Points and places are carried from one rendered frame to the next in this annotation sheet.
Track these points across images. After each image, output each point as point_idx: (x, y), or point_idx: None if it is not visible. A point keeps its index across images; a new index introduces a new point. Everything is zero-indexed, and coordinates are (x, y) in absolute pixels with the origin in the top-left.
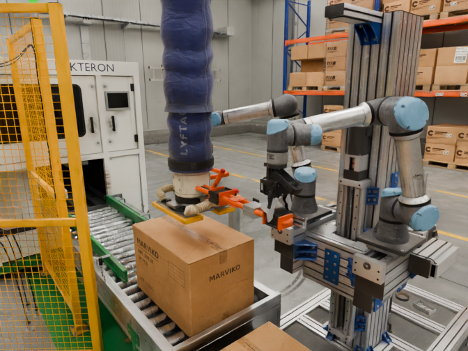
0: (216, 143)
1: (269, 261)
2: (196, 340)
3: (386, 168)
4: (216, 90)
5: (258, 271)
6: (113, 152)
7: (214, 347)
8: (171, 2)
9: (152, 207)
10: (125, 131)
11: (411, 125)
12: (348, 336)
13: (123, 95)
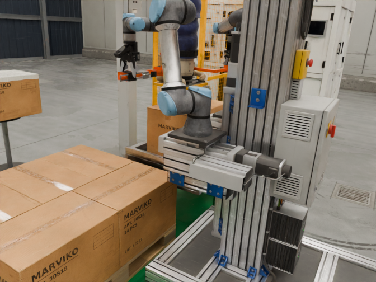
0: None
1: (358, 221)
2: (138, 151)
3: (241, 78)
4: None
5: (330, 217)
6: None
7: (149, 165)
8: None
9: (363, 147)
10: (315, 56)
11: (150, 18)
12: (212, 230)
13: (321, 23)
